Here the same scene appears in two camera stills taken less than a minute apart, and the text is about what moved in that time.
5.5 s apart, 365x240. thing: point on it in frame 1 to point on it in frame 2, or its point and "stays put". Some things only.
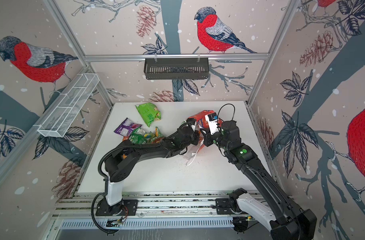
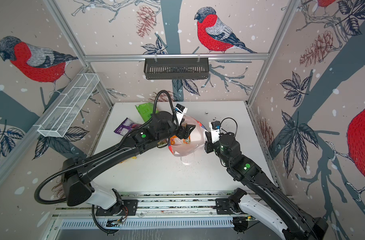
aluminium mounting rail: x=150 y=204 stays put
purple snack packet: x=126 y=127 stays put
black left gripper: x=196 y=136 to x=186 y=133
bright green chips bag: x=149 y=112 stays put
